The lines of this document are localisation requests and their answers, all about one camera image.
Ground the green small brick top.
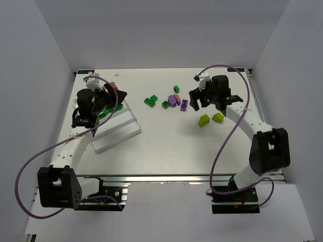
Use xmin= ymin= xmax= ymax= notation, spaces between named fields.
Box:
xmin=174 ymin=86 xmax=180 ymax=93

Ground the green square brick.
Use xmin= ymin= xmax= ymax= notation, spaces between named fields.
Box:
xmin=161 ymin=101 xmax=170 ymax=109
xmin=150 ymin=95 xmax=158 ymax=102
xmin=117 ymin=104 xmax=124 ymax=110

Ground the red sloped lego brick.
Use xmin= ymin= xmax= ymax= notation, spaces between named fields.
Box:
xmin=110 ymin=82 xmax=118 ymax=89

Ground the green long brick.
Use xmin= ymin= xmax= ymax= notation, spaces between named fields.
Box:
xmin=98 ymin=108 xmax=113 ymax=119

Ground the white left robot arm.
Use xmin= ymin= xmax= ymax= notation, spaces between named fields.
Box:
xmin=37 ymin=84 xmax=127 ymax=209

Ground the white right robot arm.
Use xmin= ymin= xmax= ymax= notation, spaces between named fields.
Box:
xmin=189 ymin=73 xmax=290 ymax=196

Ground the lime lego brick right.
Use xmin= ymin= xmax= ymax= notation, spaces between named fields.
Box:
xmin=212 ymin=113 xmax=225 ymax=124

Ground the lime lego brick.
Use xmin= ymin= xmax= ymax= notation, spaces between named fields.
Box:
xmin=198 ymin=114 xmax=210 ymax=128
xmin=212 ymin=113 xmax=225 ymax=124

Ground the blue label sticker right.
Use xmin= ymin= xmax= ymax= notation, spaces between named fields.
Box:
xmin=227 ymin=68 xmax=245 ymax=73

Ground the blue label sticker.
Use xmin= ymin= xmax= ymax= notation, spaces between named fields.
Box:
xmin=77 ymin=70 xmax=94 ymax=75
xmin=227 ymin=68 xmax=245 ymax=73

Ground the white divided sorting tray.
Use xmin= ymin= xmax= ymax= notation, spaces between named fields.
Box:
xmin=71 ymin=100 xmax=141 ymax=153

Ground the lime lego brick left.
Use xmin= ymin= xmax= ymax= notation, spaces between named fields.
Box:
xmin=198 ymin=114 xmax=210 ymax=128

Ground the blue label sticker left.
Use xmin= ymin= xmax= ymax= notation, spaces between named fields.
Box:
xmin=77 ymin=70 xmax=94 ymax=75

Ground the purple flat lego brick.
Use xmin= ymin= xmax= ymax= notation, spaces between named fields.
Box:
xmin=180 ymin=99 xmax=188 ymax=112

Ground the purple rounded lego stack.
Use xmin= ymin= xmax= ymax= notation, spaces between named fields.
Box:
xmin=168 ymin=94 xmax=181 ymax=107

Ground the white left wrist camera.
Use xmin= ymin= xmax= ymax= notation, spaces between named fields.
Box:
xmin=83 ymin=73 xmax=103 ymax=91

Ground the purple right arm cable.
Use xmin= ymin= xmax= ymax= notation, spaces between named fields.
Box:
xmin=196 ymin=65 xmax=275 ymax=209

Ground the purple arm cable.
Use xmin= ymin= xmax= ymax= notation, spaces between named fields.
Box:
xmin=14 ymin=75 xmax=120 ymax=219
xmin=196 ymin=65 xmax=275 ymax=209

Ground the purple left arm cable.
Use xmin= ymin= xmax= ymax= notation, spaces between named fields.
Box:
xmin=14 ymin=75 xmax=120 ymax=219

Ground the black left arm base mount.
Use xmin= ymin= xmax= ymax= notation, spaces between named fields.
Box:
xmin=75 ymin=177 xmax=128 ymax=211

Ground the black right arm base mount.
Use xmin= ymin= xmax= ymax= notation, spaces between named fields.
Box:
xmin=206 ymin=187 xmax=260 ymax=214

